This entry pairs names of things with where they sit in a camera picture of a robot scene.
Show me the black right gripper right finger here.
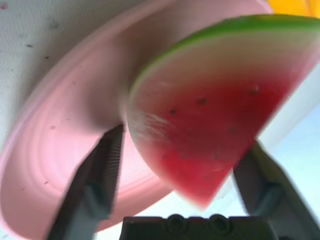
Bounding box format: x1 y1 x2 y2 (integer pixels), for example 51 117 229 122
232 139 307 240

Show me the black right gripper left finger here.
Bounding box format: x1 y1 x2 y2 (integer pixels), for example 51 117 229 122
47 124 125 240

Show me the toy watermelon slice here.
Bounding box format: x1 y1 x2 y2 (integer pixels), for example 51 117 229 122
127 14 320 211

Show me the pink round plate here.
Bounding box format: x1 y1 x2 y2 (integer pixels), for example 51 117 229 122
0 0 274 240

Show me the yellow round plate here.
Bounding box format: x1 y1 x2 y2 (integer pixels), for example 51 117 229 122
266 0 320 19

